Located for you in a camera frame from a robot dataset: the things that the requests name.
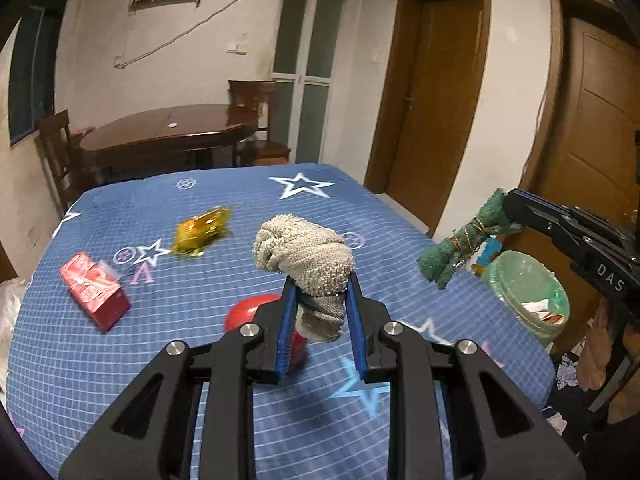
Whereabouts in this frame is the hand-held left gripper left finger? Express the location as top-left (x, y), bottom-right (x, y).
top-left (59, 275), bottom-right (301, 480)

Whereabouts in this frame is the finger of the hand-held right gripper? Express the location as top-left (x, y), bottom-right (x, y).
top-left (509, 187), bottom-right (568, 211)
top-left (501, 191), bottom-right (586, 253)

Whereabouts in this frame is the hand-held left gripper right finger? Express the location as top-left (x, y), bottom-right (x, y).
top-left (345, 272), bottom-right (586, 480)

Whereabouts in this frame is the bin with green bag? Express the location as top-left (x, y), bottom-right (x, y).
top-left (482, 250), bottom-right (571, 348)

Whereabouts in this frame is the grey knitted cloth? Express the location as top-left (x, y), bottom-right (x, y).
top-left (252, 214), bottom-right (357, 345)

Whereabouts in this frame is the green cloth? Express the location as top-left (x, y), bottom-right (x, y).
top-left (416, 187), bottom-right (523, 291)

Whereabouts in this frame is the person's right hand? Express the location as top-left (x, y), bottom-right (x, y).
top-left (575, 305), bottom-right (621, 393)

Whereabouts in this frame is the red apple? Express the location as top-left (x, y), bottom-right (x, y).
top-left (224, 294), bottom-right (310, 368)

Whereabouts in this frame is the blue and white packet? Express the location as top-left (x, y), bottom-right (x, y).
top-left (470, 237), bottom-right (503, 278)

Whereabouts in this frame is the brown wooden door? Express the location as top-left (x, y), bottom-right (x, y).
top-left (520, 0), bottom-right (640, 251)
top-left (364, 0), bottom-right (493, 236)

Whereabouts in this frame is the crumpled white paper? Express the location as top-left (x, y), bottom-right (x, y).
top-left (552, 355), bottom-right (581, 391)

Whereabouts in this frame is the gold foil wrapper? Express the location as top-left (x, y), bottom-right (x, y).
top-left (171, 205), bottom-right (235, 258)

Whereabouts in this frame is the blue star-print tablecloth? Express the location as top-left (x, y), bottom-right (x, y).
top-left (5, 162), bottom-right (556, 480)

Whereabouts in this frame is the red cardboard box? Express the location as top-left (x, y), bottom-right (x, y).
top-left (59, 252), bottom-right (132, 333)

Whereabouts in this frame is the round dark wooden table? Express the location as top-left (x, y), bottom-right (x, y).
top-left (77, 104), bottom-right (260, 181)

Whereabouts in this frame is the dark wooden chair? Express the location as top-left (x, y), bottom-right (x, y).
top-left (227, 79), bottom-right (292, 167)
top-left (39, 109), bottom-right (101, 216)

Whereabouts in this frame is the frosted glass double door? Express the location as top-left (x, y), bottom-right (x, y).
top-left (270, 0), bottom-right (348, 165)

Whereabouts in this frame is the large white plastic bag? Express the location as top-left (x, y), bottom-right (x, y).
top-left (0, 279), bottom-right (28, 391)

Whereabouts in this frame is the dark window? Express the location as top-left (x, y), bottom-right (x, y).
top-left (7, 5), bottom-right (63, 148)

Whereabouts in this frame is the wall cable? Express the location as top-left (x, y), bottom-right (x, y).
top-left (114, 0), bottom-right (290, 68)

